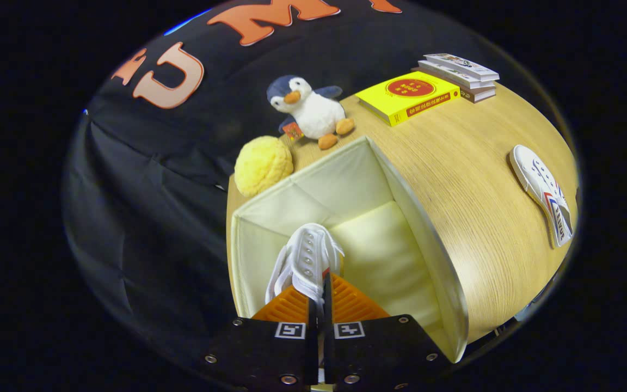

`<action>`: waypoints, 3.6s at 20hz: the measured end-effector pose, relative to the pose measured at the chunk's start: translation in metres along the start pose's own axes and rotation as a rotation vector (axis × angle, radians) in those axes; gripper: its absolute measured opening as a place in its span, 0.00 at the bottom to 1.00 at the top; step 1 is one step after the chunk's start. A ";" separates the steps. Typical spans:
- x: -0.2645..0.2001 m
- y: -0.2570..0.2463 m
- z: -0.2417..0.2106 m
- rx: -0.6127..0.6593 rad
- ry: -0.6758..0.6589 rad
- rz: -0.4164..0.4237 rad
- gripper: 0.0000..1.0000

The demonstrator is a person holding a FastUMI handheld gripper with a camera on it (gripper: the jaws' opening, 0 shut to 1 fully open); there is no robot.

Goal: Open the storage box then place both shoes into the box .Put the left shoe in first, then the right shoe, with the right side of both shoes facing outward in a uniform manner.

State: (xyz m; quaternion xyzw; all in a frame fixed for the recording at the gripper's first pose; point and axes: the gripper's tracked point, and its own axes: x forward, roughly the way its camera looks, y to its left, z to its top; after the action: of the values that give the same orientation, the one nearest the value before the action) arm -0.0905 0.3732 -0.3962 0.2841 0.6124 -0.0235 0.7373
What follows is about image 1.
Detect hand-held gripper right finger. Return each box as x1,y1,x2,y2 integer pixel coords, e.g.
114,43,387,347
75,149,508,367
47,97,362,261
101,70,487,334
323,272,453,392

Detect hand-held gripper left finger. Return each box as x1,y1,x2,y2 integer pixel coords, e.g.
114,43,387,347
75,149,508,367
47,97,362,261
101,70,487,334
202,283,319,392

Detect white shoe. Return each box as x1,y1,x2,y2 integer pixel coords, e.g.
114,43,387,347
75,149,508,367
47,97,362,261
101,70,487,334
265,223,346,305
509,144,574,248

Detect beige fabric storage box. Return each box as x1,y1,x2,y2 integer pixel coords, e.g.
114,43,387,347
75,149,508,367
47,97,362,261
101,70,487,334
230,136,469,364

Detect yellow plush ball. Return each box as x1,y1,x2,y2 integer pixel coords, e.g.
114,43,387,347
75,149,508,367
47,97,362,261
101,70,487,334
234,136,294,198

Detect black backdrop cloth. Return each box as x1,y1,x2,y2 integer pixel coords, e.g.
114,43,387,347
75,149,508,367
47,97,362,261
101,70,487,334
63,0,559,371

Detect penguin plush toy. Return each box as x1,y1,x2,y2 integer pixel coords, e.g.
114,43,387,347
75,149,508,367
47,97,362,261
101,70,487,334
266,75,355,150

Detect yellow book with red circle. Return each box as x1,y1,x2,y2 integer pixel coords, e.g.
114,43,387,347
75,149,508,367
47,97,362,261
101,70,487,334
355,71,461,127

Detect white illustrated book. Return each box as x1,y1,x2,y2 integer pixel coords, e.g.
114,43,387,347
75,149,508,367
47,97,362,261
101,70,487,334
424,53,500,82
418,60,496,90

